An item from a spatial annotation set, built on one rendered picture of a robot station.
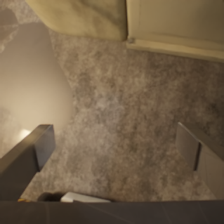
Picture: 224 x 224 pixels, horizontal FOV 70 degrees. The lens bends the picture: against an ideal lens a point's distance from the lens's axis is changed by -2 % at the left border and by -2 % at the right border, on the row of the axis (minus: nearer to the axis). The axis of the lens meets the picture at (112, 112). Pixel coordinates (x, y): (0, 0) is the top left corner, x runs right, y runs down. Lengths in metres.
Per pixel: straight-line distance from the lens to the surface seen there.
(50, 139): 0.16
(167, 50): 1.05
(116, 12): 0.91
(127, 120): 0.98
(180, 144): 0.17
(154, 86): 1.02
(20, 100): 1.24
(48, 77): 1.17
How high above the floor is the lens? 0.97
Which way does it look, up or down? 80 degrees down
